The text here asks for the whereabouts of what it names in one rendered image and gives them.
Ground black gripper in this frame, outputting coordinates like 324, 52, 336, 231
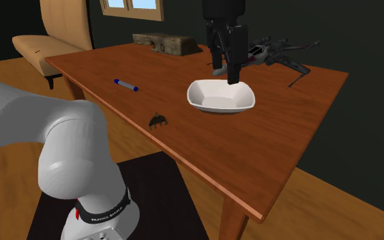
201, 0, 250, 86

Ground white square bowl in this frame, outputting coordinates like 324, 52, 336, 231
186, 78, 256, 115

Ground grey space fighter toy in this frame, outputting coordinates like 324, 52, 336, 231
208, 36, 322, 89

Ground grey-brown stone radio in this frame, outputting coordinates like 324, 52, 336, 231
132, 32, 203, 57

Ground brown wooden table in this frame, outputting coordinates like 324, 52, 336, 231
44, 42, 350, 240

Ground small dark bat figure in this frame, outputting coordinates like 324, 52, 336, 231
147, 112, 169, 132

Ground wooden framed window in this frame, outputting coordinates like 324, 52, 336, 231
99, 0, 166, 23

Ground blue and grey pen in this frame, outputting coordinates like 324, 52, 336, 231
113, 78, 140, 93

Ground black robot stand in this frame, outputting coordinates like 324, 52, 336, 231
27, 151, 210, 240

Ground beige upholstered sofa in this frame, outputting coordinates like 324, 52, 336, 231
12, 0, 95, 91

